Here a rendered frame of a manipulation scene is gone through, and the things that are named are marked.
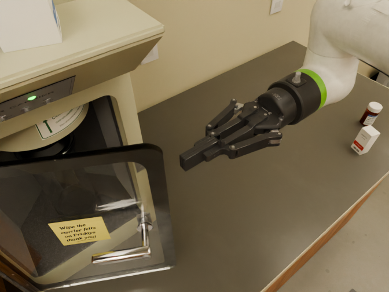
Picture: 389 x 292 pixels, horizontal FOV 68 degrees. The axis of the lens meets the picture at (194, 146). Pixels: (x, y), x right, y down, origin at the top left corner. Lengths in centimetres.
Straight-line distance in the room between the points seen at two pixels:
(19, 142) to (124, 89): 17
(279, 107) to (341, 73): 15
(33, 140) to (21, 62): 22
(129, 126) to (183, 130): 49
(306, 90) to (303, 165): 42
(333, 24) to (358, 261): 158
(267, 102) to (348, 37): 16
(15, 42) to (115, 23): 9
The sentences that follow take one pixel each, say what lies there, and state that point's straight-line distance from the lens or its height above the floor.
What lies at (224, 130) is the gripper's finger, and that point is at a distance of 51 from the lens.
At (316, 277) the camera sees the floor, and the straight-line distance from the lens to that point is 185.
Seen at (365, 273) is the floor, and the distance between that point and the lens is 197.
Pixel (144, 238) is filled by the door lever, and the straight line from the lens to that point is 49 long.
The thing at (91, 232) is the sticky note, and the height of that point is 121.
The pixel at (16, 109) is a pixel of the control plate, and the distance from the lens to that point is 36.
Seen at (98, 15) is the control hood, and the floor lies 151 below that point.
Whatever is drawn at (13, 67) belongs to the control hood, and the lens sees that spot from 29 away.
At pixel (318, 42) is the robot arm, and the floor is 137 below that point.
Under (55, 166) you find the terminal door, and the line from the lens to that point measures 37.
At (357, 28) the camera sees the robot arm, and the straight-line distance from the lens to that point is 55.
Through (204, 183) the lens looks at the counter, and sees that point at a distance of 86.
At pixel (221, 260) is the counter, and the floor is 94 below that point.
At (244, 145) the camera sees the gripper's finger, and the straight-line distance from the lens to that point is 49.
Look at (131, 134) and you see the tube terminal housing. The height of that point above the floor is 127.
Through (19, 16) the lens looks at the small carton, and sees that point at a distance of 30.
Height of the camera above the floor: 164
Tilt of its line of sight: 48 degrees down
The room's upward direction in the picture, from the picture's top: straight up
